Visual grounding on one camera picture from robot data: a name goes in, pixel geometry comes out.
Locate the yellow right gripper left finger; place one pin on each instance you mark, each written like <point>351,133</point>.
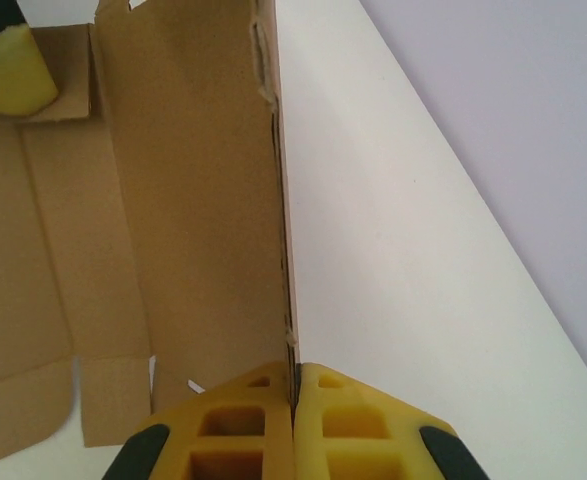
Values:
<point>233,440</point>

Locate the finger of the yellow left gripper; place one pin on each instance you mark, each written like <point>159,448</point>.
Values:
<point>8,75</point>

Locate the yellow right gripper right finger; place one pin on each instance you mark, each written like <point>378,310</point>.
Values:
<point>358,435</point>

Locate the brown cardboard box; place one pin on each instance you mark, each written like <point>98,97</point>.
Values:
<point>183,200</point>

